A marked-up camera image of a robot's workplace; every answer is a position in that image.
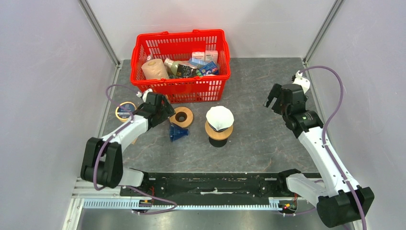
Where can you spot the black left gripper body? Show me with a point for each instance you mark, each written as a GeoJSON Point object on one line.
{"type": "Point", "coordinates": [164, 113]}

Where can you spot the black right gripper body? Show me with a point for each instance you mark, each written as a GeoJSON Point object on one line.
{"type": "Point", "coordinates": [279, 107]}

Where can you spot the blue ribbed dripper cone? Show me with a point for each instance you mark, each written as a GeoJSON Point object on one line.
{"type": "Point", "coordinates": [220, 130]}
{"type": "Point", "coordinates": [176, 132]}

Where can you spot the white paper coffee filter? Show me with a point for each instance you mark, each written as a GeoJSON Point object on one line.
{"type": "Point", "coordinates": [219, 117]}

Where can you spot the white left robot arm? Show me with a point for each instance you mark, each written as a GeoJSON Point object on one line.
{"type": "Point", "coordinates": [103, 162]}

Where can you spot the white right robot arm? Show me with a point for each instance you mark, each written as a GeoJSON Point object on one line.
{"type": "Point", "coordinates": [341, 199]}

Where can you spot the beige paper roll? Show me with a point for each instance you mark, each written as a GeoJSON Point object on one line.
{"type": "Point", "coordinates": [155, 70]}

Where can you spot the green glass bottle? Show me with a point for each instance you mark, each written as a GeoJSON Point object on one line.
{"type": "Point", "coordinates": [178, 69]}

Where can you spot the red plastic shopping basket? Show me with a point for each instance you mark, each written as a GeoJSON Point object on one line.
{"type": "Point", "coordinates": [180, 46]}

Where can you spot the light blue small box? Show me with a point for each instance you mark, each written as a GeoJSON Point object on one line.
{"type": "Point", "coordinates": [198, 63]}

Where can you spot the blue toothpaste box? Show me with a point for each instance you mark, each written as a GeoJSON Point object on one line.
{"type": "Point", "coordinates": [209, 69]}

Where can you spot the white pink small box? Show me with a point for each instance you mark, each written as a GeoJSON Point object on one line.
{"type": "Point", "coordinates": [199, 55]}

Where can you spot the white red carton box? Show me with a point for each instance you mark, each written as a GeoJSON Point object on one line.
{"type": "Point", "coordinates": [211, 56]}

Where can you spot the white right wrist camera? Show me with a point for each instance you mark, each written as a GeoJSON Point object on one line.
{"type": "Point", "coordinates": [299, 79]}

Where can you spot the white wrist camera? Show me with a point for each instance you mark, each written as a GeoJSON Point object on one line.
{"type": "Point", "coordinates": [143, 95]}
{"type": "Point", "coordinates": [299, 79]}

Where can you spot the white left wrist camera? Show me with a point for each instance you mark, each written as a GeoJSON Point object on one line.
{"type": "Point", "coordinates": [143, 95]}

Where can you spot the slotted aluminium cable rail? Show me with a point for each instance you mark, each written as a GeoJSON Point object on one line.
{"type": "Point", "coordinates": [138, 204]}

